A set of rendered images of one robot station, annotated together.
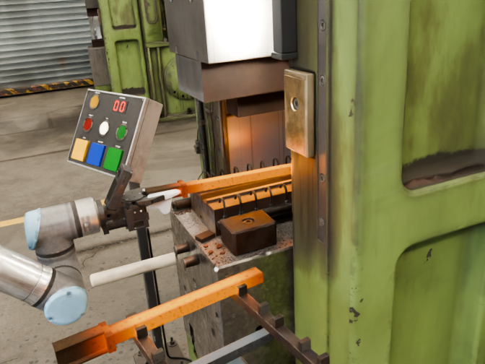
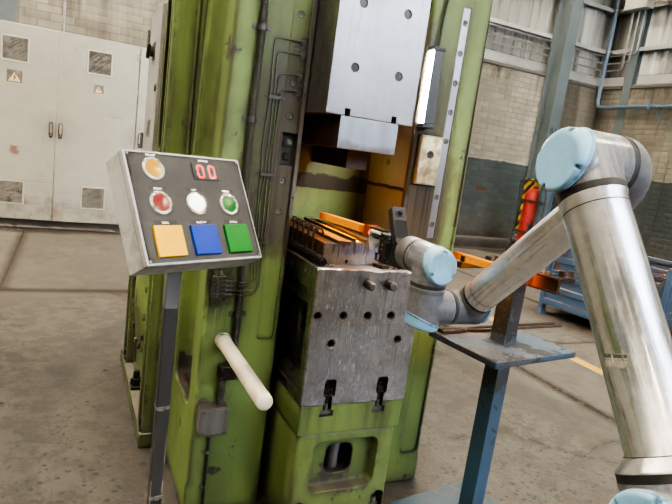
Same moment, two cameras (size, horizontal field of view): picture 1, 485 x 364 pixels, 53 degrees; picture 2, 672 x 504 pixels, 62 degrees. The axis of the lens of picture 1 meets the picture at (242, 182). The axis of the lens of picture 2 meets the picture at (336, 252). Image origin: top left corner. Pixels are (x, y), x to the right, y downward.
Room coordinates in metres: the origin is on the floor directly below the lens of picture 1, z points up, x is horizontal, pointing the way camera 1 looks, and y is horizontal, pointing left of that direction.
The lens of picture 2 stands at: (1.37, 1.85, 1.26)
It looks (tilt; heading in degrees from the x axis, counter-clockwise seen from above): 10 degrees down; 267
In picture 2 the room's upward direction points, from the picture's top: 8 degrees clockwise
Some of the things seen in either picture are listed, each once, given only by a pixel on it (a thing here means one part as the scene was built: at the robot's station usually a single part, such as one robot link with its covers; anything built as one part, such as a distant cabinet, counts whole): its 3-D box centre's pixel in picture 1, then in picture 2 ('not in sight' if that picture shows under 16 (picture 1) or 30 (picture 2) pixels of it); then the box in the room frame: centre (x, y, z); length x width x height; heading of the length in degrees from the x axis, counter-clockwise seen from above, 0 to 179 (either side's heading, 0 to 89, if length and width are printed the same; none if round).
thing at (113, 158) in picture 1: (114, 159); (237, 238); (1.55, 0.42, 1.01); 0.07 x 0.05 x 0.07; 48
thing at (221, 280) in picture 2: not in sight; (221, 287); (1.62, 0.15, 0.80); 0.06 x 0.03 x 0.14; 23
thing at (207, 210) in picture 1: (269, 191); (325, 238); (1.31, -0.08, 0.96); 0.42 x 0.20 x 0.09; 113
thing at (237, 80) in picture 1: (263, 66); (339, 133); (1.31, -0.08, 1.32); 0.42 x 0.20 x 0.10; 113
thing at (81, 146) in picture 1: (81, 149); (169, 241); (1.68, 0.57, 1.01); 0.07 x 0.05 x 0.07; 48
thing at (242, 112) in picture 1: (282, 95); (337, 157); (1.30, -0.12, 1.24); 0.30 x 0.07 x 0.06; 113
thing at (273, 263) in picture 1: (283, 277); (328, 310); (1.26, -0.11, 0.69); 0.56 x 0.38 x 0.45; 113
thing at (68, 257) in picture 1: (60, 269); (427, 305); (1.04, 0.46, 0.90); 0.12 x 0.09 x 0.12; 23
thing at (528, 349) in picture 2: not in sight; (501, 343); (0.67, 0.05, 0.70); 0.40 x 0.30 x 0.02; 31
